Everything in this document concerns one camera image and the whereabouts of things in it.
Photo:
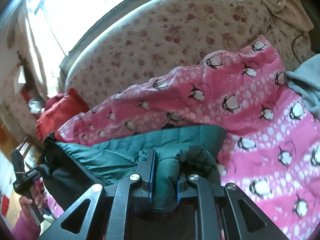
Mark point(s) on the person's left hand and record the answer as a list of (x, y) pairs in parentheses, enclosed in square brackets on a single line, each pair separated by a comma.
[(36, 198)]

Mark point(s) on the red ruffled pillow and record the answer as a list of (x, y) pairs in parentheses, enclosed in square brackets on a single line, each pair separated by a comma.
[(58, 111)]

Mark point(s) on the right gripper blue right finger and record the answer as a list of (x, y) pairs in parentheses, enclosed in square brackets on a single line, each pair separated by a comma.
[(224, 212)]

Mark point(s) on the pink penguin fleece blanket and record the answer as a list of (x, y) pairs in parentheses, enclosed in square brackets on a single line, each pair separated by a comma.
[(229, 118)]

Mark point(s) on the floral cream bed headboard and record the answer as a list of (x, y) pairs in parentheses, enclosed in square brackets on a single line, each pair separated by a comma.
[(163, 34)]

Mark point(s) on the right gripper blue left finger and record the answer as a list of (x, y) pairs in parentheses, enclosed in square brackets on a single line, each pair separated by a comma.
[(104, 212)]

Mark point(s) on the pink sleeve forearm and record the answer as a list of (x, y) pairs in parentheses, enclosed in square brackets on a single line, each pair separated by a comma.
[(25, 228)]

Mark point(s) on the beige curtain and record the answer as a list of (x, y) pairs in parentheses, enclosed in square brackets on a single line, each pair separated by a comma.
[(291, 12)]

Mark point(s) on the light blue fleece blanket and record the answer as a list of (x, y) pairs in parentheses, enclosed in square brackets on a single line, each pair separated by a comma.
[(305, 81)]

